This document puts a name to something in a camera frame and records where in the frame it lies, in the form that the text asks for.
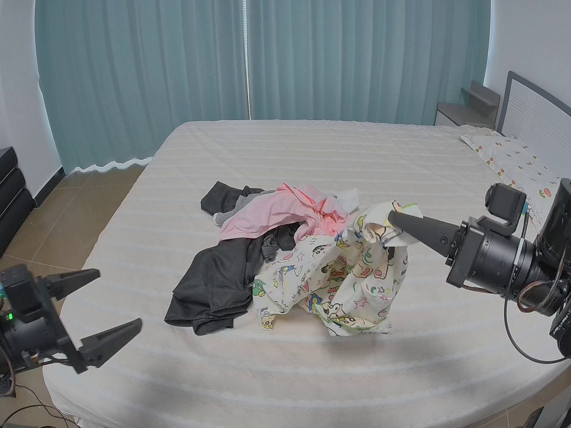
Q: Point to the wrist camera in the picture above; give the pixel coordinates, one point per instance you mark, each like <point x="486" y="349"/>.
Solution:
<point x="506" y="201"/>
<point x="18" y="292"/>

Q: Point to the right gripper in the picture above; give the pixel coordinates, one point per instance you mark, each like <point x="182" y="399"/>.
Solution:
<point x="486" y="261"/>

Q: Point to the bed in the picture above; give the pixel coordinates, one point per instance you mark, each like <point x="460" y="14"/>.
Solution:
<point x="312" y="158"/>

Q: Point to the pile of clothes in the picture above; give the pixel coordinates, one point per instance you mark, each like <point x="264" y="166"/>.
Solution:
<point x="214" y="283"/>

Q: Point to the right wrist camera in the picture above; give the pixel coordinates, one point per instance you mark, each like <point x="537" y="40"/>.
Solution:
<point x="506" y="201"/>

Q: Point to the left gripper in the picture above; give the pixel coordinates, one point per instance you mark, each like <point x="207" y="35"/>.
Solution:
<point x="31" y="341"/>

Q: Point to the white printed pyjama top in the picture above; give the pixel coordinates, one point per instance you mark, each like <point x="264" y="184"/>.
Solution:
<point x="357" y="274"/>

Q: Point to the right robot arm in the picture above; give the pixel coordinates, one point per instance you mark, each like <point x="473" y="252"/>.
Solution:
<point x="557" y="221"/>

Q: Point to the black chest of drawers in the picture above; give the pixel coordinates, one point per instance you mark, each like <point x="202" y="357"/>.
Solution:
<point x="13" y="194"/>

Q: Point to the white garment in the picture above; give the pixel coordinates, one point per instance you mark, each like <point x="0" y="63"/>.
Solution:
<point x="350" y="199"/>

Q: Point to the white printed pillow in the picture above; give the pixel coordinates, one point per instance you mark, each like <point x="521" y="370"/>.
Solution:
<point x="508" y="158"/>

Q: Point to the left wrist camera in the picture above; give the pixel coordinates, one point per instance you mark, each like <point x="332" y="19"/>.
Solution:
<point x="18" y="292"/>

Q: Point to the grey white bedside table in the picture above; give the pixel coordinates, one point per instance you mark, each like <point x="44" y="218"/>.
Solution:
<point x="464" y="114"/>

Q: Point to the pink garment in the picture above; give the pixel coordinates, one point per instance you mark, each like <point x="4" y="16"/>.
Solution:
<point x="276" y="207"/>

